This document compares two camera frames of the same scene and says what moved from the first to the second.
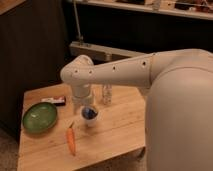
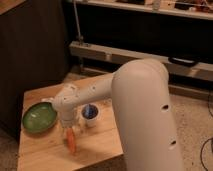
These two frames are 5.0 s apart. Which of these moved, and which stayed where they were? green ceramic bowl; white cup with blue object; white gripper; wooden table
Moved: white gripper
Stayed: wooden table; green ceramic bowl; white cup with blue object
